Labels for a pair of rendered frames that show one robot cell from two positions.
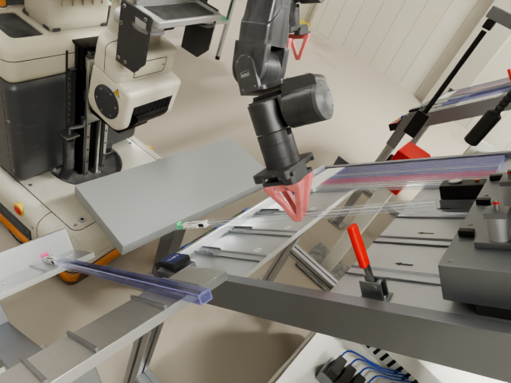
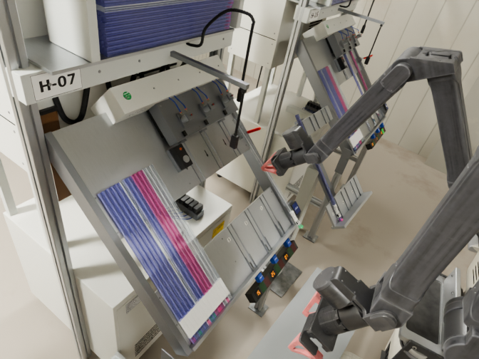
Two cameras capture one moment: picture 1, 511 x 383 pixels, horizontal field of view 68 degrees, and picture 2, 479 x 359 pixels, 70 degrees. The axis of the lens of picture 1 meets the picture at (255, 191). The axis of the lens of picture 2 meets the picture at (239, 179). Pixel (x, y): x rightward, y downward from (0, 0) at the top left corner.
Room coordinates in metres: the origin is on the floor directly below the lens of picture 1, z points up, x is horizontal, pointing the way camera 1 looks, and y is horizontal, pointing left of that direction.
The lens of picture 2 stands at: (1.54, -0.12, 1.73)
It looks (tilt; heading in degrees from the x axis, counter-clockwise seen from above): 38 degrees down; 182
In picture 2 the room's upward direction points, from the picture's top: 12 degrees clockwise
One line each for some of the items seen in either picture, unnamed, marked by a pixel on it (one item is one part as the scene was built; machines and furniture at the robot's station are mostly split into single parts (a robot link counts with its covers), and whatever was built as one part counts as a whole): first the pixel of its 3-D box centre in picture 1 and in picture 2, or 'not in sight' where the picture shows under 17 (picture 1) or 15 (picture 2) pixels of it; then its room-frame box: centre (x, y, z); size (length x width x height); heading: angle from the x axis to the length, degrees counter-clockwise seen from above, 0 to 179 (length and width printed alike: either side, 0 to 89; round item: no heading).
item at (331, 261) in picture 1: (363, 219); not in sight; (1.36, -0.49, 0.39); 0.24 x 0.24 x 0.78; 65
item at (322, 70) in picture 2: not in sight; (306, 115); (-0.74, 0.16, 0.65); 1.01 x 0.73 x 1.29; 65
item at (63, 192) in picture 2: not in sight; (58, 157); (0.75, -0.72, 1.02); 0.06 x 0.01 x 0.35; 155
